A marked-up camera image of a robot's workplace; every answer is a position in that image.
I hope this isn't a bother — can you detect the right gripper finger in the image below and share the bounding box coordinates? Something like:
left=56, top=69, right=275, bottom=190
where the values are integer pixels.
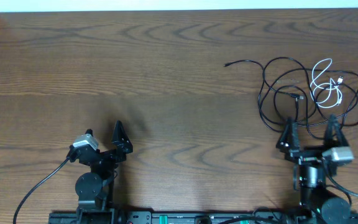
left=276, top=117, right=300, bottom=153
left=323, top=114, right=349, bottom=148

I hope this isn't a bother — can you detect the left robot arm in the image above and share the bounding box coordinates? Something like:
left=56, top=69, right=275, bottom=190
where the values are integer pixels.
left=67, top=120, right=133, bottom=224

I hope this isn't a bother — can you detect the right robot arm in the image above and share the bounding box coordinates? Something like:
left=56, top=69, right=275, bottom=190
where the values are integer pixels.
left=276, top=116, right=354, bottom=223

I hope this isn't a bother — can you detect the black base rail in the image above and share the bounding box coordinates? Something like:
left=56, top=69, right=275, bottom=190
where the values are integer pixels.
left=48, top=210, right=358, bottom=224

